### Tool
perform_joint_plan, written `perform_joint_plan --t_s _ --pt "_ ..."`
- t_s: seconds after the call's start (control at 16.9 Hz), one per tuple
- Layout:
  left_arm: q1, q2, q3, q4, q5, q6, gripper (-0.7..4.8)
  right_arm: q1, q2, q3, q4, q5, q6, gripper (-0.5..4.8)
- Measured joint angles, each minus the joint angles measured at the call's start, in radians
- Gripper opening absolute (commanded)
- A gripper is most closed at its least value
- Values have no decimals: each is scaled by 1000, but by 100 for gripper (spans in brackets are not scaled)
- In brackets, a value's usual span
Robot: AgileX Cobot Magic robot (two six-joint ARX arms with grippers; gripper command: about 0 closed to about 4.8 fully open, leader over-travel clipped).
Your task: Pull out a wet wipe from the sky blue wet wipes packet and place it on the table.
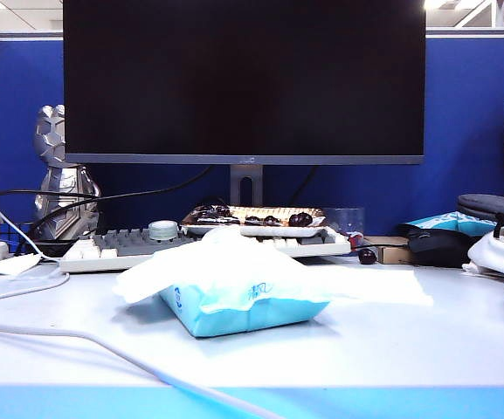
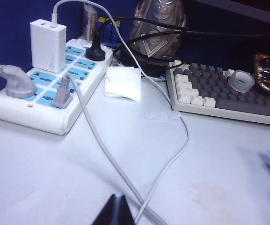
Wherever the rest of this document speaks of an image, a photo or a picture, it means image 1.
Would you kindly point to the white wet wipe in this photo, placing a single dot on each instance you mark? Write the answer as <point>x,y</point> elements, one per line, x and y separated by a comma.
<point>151,279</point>
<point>251,266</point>
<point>382,286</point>

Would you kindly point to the white cloth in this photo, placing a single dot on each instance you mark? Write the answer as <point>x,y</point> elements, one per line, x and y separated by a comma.
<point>492,255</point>

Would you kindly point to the white round tape roll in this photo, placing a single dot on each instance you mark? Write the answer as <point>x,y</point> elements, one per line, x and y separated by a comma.
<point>163,230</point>

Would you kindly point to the brown cardboard box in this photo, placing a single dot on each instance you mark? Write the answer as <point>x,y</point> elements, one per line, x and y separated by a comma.
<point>391,253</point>

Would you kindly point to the sky blue wet wipes packet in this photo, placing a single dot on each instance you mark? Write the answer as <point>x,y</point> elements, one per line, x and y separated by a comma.
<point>256,316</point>

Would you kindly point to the grey monitor stand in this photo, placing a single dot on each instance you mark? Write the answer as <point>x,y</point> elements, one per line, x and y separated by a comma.
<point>236,183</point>

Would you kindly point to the black pouch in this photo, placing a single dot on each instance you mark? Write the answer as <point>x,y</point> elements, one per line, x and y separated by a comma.
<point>435,249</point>

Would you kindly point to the silver robot figurine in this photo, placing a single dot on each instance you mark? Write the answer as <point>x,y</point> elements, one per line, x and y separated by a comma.
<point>57,174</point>

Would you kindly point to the red and white wrapper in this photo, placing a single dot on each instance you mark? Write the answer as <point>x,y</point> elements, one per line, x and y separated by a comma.
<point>355,241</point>

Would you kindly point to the black computer monitor screen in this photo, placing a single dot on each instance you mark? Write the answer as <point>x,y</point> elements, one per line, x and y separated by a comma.
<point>243,78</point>

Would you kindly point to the white paper sheet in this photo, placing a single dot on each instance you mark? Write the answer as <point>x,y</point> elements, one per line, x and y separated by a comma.
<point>7,265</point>

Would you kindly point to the teal and white packet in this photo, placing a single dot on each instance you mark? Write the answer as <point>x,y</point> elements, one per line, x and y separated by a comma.
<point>448,222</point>

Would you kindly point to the tray of dark chocolates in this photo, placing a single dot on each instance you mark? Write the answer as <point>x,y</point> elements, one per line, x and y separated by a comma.
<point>256,218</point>

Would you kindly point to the clear plastic container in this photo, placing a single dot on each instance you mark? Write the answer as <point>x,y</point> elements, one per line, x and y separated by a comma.
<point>347,220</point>

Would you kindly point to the white and grey keyboard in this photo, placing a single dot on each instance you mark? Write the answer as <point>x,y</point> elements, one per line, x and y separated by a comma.
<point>103,251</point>

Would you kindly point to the dark round fruit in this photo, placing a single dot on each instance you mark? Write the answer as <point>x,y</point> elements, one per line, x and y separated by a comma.
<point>367,256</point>

